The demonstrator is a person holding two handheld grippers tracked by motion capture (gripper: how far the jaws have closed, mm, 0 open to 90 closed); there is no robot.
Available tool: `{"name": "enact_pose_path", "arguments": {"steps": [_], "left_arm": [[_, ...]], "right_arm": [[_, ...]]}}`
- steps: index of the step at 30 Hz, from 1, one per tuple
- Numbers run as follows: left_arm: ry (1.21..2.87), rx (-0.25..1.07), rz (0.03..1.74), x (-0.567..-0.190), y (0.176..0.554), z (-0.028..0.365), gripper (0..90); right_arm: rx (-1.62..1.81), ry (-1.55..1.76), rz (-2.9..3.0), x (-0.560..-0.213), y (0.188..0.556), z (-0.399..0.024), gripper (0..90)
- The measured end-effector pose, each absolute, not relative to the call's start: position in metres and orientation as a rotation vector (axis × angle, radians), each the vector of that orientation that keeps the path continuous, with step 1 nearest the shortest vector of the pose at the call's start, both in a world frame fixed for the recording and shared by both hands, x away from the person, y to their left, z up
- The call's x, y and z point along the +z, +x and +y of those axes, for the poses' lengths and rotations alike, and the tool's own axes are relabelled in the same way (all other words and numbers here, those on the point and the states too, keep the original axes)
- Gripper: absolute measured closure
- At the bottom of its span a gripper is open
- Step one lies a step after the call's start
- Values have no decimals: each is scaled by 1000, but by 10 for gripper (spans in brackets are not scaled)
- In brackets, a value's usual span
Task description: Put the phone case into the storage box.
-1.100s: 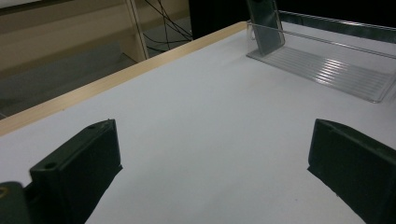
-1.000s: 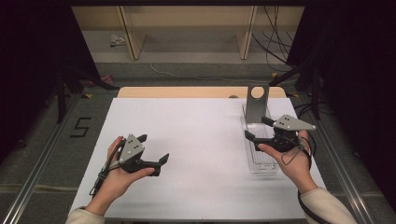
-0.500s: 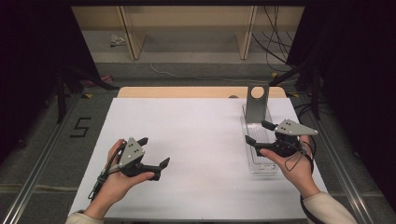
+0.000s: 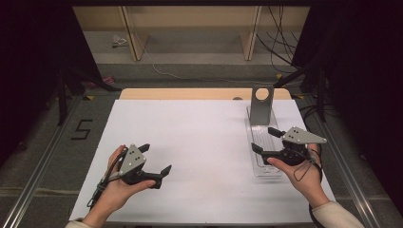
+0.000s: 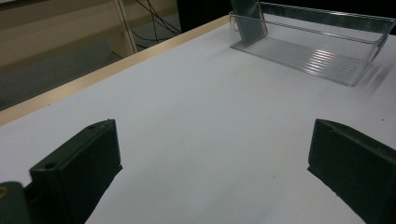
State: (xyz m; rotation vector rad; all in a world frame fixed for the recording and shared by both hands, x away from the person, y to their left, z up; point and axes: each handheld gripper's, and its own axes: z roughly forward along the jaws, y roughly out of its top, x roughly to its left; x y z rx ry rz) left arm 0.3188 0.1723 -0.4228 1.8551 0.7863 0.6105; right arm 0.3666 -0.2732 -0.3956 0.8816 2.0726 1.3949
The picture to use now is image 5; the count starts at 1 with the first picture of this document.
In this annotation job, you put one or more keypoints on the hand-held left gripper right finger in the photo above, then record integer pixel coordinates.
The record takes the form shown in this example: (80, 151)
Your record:
(358, 168)

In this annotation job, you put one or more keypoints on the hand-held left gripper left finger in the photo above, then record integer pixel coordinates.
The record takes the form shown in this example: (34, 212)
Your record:
(77, 171)

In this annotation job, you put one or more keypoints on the clear plastic tray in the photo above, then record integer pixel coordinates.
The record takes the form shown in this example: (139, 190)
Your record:
(311, 59)

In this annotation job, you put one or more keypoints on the white table mat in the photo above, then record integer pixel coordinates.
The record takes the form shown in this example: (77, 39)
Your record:
(202, 124)

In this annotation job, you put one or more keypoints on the light wooden desk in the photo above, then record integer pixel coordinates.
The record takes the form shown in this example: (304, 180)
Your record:
(62, 31)

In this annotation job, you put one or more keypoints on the black curtain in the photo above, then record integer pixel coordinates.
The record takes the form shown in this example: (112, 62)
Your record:
(202, 12)

